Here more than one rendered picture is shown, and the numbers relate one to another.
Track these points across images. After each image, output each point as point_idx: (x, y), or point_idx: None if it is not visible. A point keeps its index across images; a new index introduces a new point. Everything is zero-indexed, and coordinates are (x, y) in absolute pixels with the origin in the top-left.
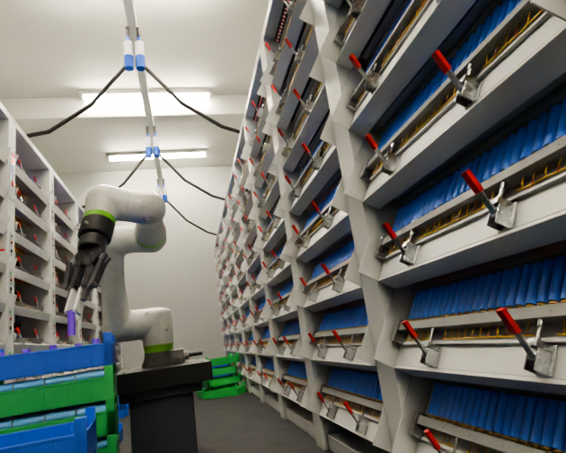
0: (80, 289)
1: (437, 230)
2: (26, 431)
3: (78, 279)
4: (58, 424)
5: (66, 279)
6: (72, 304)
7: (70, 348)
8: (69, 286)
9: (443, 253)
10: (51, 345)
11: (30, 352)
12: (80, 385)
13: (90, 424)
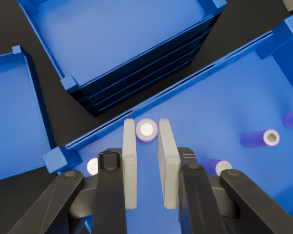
0: (123, 153)
1: None
2: (138, 54)
3: (185, 228)
4: (107, 70)
5: (257, 204)
6: (160, 150)
7: (126, 110)
8: (203, 173)
9: None
10: (220, 160)
11: (196, 72)
12: None
13: (40, 39)
